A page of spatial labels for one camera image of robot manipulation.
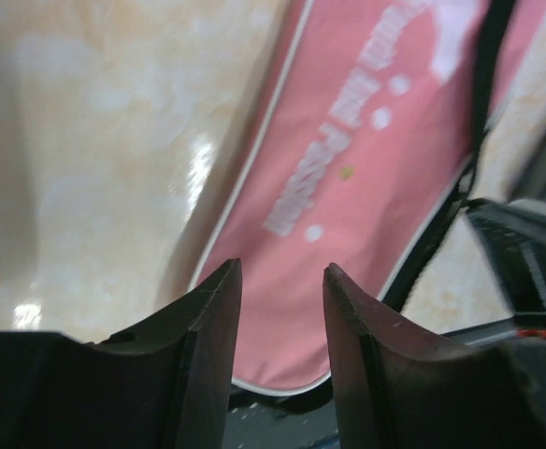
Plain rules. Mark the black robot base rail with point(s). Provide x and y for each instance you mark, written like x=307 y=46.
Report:
x=513 y=238

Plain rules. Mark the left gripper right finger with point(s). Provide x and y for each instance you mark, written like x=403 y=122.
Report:
x=399 y=385

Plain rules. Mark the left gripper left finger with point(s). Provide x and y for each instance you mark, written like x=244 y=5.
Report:
x=161 y=383

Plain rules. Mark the pink racket cover bag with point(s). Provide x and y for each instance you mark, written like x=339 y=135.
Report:
x=362 y=133

